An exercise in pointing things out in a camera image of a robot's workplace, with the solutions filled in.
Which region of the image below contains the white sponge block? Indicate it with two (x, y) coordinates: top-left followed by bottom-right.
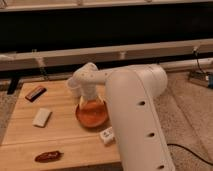
(32, 108), (52, 127)

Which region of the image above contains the white plastic bottle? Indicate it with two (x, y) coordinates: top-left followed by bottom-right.
(99, 127), (115, 145)

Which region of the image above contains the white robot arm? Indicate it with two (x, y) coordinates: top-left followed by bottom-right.
(72, 63), (175, 171)

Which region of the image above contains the grey device on floor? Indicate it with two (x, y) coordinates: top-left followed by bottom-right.
(188, 71), (213, 89)

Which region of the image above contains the orange ceramic bowl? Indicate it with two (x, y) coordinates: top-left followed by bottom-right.
(75, 100), (108, 128)

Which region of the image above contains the black brown rectangular bar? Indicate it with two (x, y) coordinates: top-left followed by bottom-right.
(25, 86), (47, 102)

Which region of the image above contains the black floor cable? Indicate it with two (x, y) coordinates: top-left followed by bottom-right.
(166, 143), (213, 167)

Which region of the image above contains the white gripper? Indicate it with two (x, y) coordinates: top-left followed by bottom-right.
(79, 84), (104, 109)

